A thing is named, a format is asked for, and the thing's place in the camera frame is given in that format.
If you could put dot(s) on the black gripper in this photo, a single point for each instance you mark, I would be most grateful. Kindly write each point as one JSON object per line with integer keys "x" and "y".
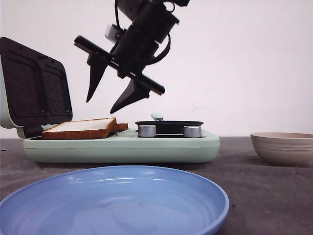
{"x": 133, "y": 51}

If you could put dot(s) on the toast bread slice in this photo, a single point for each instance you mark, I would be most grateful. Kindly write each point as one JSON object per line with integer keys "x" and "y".
{"x": 81, "y": 130}
{"x": 120, "y": 127}

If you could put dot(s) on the breakfast maker hinged lid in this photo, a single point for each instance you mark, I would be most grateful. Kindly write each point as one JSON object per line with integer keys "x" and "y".
{"x": 33, "y": 90}

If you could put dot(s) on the beige ribbed bowl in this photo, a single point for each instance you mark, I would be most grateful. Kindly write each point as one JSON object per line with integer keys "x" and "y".
{"x": 283, "y": 148}

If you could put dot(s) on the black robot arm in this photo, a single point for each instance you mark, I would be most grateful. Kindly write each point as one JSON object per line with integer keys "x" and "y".
{"x": 147, "y": 12}

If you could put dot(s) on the mint green breakfast maker base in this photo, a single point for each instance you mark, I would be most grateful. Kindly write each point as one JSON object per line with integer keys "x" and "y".
{"x": 124, "y": 147}

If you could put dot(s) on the left silver control knob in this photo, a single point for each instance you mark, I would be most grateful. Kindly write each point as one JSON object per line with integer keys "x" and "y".
{"x": 147, "y": 131}

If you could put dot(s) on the silver control knob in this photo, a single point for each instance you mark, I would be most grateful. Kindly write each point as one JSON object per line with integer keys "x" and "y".
{"x": 147, "y": 131}
{"x": 192, "y": 131}

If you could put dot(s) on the black round frying pan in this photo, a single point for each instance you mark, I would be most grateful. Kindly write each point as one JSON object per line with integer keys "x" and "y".
{"x": 168, "y": 126}

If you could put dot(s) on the right silver control knob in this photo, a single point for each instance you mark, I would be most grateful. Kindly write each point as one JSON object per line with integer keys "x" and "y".
{"x": 192, "y": 131}

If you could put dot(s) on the blue round plate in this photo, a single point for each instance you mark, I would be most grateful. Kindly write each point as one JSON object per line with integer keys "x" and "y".
{"x": 116, "y": 200}

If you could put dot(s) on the grey table cloth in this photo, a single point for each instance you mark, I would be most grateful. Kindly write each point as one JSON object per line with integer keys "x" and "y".
{"x": 264, "y": 199}

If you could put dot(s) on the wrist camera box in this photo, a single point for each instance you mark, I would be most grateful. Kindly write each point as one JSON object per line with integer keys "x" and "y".
{"x": 112, "y": 33}

